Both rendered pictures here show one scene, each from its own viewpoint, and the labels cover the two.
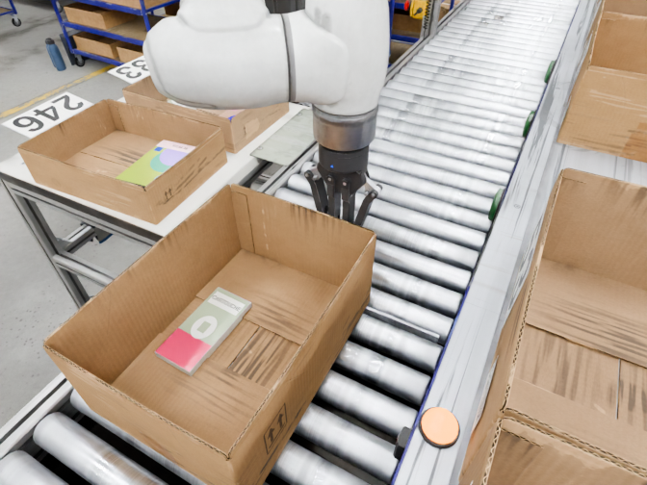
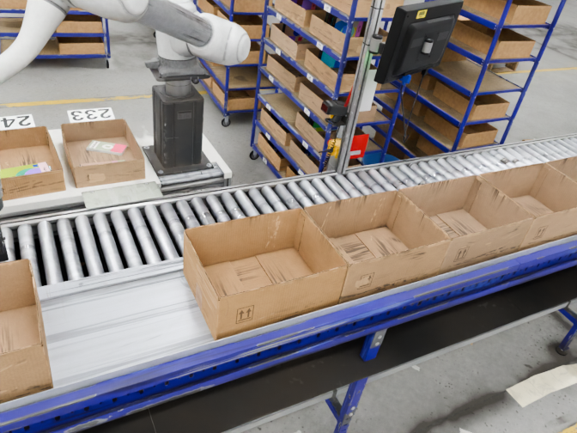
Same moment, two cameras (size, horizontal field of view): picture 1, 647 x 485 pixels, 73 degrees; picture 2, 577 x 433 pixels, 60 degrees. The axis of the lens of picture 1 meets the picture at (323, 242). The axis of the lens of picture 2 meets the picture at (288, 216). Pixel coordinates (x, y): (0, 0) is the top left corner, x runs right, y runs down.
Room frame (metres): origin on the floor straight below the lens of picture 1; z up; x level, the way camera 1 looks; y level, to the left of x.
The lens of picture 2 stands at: (0.03, -1.32, 1.97)
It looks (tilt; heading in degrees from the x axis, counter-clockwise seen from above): 36 degrees down; 29
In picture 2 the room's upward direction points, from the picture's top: 10 degrees clockwise
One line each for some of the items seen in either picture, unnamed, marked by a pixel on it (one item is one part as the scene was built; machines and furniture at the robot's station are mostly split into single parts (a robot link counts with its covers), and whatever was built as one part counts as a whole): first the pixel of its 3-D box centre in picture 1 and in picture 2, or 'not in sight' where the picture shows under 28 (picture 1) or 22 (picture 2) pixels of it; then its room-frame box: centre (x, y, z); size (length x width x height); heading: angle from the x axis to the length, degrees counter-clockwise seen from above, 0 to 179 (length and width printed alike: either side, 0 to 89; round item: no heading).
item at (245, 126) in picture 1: (209, 100); (102, 150); (1.23, 0.34, 0.80); 0.38 x 0.28 x 0.10; 62
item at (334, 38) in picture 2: not in sight; (350, 33); (2.62, -0.06, 1.19); 0.40 x 0.30 x 0.10; 62
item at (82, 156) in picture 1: (128, 154); (18, 161); (0.94, 0.48, 0.80); 0.38 x 0.28 x 0.10; 65
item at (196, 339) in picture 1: (206, 328); not in sight; (0.45, 0.20, 0.76); 0.16 x 0.07 x 0.02; 150
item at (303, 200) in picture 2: (476, 73); (316, 216); (1.61, -0.56, 0.72); 0.52 x 0.05 x 0.05; 62
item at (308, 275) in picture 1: (237, 318); not in sight; (0.42, 0.13, 0.83); 0.39 x 0.29 x 0.17; 152
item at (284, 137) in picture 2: not in sight; (291, 124); (2.85, 0.37, 0.39); 0.40 x 0.30 x 0.10; 62
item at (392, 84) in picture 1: (456, 101); (261, 227); (1.38, -0.44, 0.72); 0.52 x 0.05 x 0.05; 62
